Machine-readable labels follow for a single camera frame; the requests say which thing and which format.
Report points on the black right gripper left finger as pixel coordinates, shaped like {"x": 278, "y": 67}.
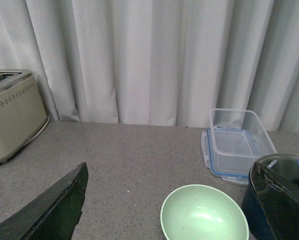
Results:
{"x": 54, "y": 214}

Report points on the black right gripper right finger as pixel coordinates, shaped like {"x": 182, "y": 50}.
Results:
{"x": 271, "y": 200}

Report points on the green bowl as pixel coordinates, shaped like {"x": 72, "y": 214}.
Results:
{"x": 201, "y": 212}

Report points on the blue-rimmed container lid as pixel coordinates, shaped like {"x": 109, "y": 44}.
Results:
{"x": 228, "y": 153}

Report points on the clear plastic food container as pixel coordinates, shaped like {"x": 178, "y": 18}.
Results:
{"x": 243, "y": 120}

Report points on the cream two-slot toaster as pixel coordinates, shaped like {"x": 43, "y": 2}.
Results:
{"x": 22, "y": 113}

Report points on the white curtain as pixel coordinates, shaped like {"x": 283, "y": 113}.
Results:
{"x": 157, "y": 62}

